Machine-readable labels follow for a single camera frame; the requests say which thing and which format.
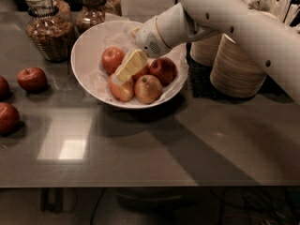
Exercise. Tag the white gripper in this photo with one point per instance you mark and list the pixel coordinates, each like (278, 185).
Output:
(147, 37)

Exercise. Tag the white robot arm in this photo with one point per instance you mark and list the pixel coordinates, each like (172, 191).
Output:
(273, 45)

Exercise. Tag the large white bowl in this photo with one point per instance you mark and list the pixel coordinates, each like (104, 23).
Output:
(90, 78)

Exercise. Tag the dark red apple right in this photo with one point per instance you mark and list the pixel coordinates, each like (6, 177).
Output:
(164, 69)

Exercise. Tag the yellow-red apple front right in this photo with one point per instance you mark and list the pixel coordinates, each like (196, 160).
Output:
(148, 89)

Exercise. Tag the yellow-red apple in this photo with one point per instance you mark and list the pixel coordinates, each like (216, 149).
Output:
(122, 91)
(148, 89)

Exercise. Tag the yellow-red apple front left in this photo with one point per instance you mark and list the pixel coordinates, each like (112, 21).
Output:
(122, 91)

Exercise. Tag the red apple on table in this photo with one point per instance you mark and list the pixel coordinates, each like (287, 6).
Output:
(32, 79)

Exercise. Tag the red apple left edge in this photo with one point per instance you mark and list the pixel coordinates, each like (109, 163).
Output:
(4, 88)

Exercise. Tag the white paper liner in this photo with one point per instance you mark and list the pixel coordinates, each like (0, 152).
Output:
(175, 63)

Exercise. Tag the white paper sign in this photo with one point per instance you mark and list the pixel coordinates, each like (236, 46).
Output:
(143, 10)

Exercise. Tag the rear stack of paper bowls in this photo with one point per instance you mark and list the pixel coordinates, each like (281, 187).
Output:
(204, 51)

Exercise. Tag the stack of paper bowls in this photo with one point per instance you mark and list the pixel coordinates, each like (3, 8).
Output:
(234, 73)
(204, 51)

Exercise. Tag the black mat under stacks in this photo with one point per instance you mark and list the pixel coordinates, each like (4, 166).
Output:
(199, 79)

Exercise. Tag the glass jar of granola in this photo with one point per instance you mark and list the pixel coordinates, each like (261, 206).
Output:
(51, 31)

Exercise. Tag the front stack of paper bowls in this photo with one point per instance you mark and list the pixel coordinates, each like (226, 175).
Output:
(234, 73)

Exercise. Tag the white plastic cutlery bundle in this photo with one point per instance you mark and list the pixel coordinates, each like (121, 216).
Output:
(283, 11)

